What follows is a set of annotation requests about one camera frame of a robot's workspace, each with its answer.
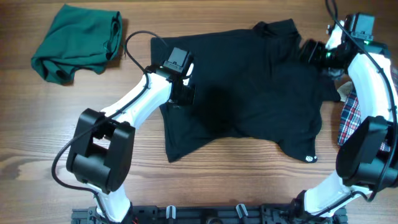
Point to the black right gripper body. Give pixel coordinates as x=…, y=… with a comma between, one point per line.
x=318, y=56

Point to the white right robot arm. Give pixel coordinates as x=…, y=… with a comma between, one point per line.
x=367, y=162

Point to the plaid checkered cloth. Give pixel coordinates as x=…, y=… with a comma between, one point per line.
x=350, y=118

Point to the black garment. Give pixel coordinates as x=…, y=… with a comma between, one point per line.
x=249, y=83

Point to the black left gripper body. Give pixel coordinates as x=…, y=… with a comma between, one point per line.
x=186, y=96

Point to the white cloth piece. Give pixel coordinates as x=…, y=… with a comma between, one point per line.
x=344, y=90

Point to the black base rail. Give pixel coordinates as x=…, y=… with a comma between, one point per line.
x=265, y=214

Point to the green cloth bag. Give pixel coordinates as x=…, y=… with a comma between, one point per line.
x=78, y=38

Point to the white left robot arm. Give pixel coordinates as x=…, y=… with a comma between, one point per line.
x=101, y=152

